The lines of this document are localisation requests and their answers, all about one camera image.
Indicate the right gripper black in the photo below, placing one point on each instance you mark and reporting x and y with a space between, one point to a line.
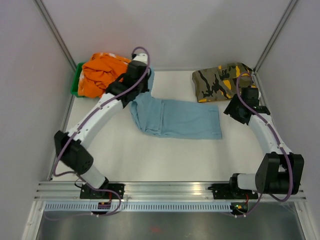
230 108

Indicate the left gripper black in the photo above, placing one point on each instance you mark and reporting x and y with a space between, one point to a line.
145 89

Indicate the light blue trousers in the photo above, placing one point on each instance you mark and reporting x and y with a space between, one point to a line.
169 118

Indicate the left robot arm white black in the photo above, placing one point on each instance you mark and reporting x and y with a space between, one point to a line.
72 146

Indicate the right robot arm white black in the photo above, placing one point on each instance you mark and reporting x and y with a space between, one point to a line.
280 171

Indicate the camouflage folded trousers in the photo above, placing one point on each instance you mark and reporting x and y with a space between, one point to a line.
219 83

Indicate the orange trousers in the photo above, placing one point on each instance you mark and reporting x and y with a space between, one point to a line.
99 72

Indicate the green plastic bin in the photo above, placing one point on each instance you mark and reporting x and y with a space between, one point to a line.
76 79

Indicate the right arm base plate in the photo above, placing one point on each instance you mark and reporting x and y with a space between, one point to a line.
223 191

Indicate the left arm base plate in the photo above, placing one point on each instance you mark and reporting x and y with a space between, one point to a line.
113 189

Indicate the right aluminium frame post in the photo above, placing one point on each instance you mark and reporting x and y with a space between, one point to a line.
275 34

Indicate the aluminium frame post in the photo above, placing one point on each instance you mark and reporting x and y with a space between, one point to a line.
55 32
275 34

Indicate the left aluminium frame post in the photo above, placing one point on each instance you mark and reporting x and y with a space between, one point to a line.
55 32

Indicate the aluminium front rail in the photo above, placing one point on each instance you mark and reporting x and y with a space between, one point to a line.
166 191

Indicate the slotted cable duct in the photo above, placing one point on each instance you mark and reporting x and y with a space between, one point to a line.
139 206

